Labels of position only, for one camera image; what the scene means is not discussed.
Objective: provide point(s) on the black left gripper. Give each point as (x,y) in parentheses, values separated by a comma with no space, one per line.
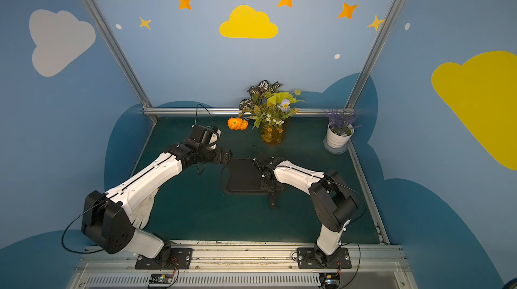
(220,156)

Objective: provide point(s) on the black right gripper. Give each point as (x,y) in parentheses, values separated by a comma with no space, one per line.
(266,176)

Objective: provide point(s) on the cleaver knife black handle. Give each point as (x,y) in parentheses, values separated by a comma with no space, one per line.
(273,195)

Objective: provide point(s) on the black plastic cutting board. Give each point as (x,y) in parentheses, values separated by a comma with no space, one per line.
(241,177)

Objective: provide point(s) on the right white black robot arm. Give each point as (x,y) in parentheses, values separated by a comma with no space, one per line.
(334,202)

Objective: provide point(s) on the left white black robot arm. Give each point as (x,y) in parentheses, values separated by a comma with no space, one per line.
(114,220)

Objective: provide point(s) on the right controller board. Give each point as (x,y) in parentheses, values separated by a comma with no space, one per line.
(329,281)

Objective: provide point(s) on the controller board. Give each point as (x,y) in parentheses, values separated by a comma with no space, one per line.
(329,281)
(160,280)

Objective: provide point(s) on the left controller board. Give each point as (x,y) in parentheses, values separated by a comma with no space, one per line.
(160,280)

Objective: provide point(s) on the rear aluminium crossbar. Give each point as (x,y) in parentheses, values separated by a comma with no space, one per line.
(183,112)

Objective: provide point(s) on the flower bouquet in glass vase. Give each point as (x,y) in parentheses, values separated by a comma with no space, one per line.
(267,109)

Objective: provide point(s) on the white work glove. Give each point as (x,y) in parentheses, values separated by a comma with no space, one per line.
(141,214)

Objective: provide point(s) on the lavender plant in white pot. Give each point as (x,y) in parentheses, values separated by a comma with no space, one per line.
(340,129)

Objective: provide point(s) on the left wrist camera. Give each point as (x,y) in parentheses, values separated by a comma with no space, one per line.
(207,136)

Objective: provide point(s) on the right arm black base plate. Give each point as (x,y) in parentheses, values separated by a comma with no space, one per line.
(309,258)

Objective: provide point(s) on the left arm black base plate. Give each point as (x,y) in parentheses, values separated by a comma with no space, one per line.
(169,258)

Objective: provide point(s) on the aluminium front rail frame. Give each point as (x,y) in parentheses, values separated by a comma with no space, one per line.
(227,264)

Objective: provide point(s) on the left aluminium frame post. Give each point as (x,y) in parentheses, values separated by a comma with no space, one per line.
(102,25)

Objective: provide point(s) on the aluminium frame post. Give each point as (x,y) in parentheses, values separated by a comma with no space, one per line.
(382,36)
(102,25)

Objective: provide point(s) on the right aluminium frame post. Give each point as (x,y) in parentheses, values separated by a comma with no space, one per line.
(382,36)

